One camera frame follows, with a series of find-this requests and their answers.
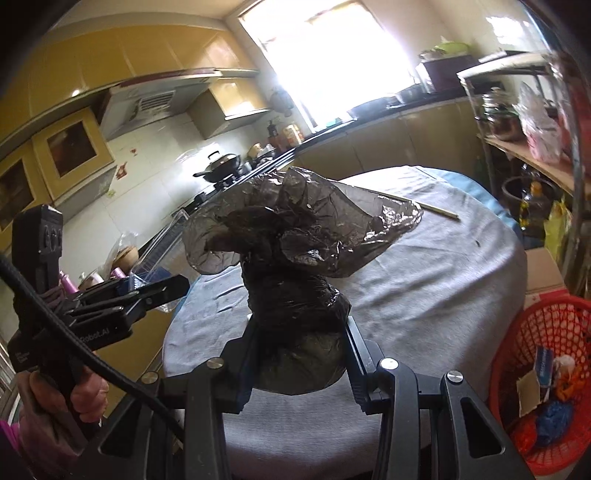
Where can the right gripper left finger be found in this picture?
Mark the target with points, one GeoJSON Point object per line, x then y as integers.
{"type": "Point", "coordinates": [241, 368]}

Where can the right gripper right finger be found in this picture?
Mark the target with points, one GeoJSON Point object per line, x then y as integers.
{"type": "Point", "coordinates": [362, 365]}

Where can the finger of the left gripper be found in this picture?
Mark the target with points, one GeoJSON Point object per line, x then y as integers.
{"type": "Point", "coordinates": [116, 298]}
{"type": "Point", "coordinates": [143, 276]}

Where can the dark plastic bag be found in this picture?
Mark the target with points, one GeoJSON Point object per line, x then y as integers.
{"type": "Point", "coordinates": [290, 233]}

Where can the blue toothpaste box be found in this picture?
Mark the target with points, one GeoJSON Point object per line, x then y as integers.
{"type": "Point", "coordinates": [543, 366]}
{"type": "Point", "coordinates": [528, 389]}

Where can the blue plastic bag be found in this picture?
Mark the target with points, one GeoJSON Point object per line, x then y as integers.
{"type": "Point", "coordinates": [554, 422]}

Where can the orange snack wrapper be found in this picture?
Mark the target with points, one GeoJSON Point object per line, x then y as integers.
{"type": "Point", "coordinates": [567, 389]}

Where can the white tissue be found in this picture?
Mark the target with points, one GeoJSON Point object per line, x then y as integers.
{"type": "Point", "coordinates": [563, 366]}

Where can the left hand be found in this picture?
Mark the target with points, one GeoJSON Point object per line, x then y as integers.
{"type": "Point", "coordinates": [47, 417]}

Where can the pink cup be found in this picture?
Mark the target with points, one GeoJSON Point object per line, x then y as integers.
{"type": "Point", "coordinates": [117, 273]}

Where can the purple thermos bottle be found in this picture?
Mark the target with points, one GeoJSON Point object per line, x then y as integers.
{"type": "Point", "coordinates": [67, 284]}

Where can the grey tablecloth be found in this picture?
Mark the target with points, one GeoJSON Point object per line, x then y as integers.
{"type": "Point", "coordinates": [442, 297]}

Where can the black wok with lid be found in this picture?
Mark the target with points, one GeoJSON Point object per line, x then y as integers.
{"type": "Point", "coordinates": [220, 167]}

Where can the range hood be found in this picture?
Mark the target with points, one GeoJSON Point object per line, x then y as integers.
{"type": "Point", "coordinates": [136, 103]}

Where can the long bamboo stick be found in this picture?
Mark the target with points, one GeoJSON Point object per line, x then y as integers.
{"type": "Point", "coordinates": [425, 206]}

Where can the red plastic basket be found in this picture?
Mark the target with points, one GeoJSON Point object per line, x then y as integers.
{"type": "Point", "coordinates": [561, 324]}

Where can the cardboard box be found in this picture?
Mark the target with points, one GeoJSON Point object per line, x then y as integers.
{"type": "Point", "coordinates": [544, 279]}

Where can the cooking oil bottle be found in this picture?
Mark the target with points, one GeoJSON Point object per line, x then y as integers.
{"type": "Point", "coordinates": [534, 211]}

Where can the steel pot on shelf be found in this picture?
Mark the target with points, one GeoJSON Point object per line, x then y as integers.
{"type": "Point", "coordinates": [499, 117]}

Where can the pink white plastic bag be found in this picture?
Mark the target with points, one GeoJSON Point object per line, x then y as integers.
{"type": "Point", "coordinates": [542, 133]}

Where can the metal storage shelf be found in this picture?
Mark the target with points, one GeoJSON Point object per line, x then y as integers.
{"type": "Point", "coordinates": [559, 82]}

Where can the black microwave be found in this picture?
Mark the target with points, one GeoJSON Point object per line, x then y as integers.
{"type": "Point", "coordinates": [440, 75]}

